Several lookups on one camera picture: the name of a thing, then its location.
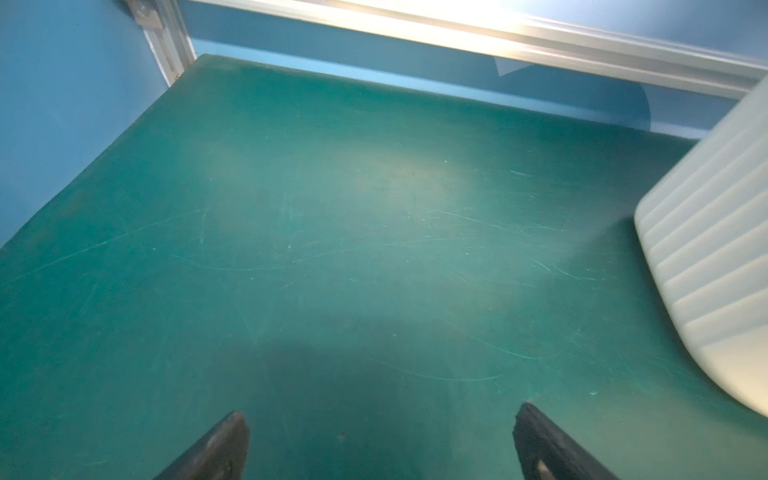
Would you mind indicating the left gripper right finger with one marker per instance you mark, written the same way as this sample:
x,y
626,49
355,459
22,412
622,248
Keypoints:
x,y
545,451

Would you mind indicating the white plastic trash bin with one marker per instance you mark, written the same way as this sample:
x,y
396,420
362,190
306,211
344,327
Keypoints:
x,y
703,232

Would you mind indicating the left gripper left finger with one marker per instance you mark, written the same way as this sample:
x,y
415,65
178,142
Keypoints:
x,y
220,454

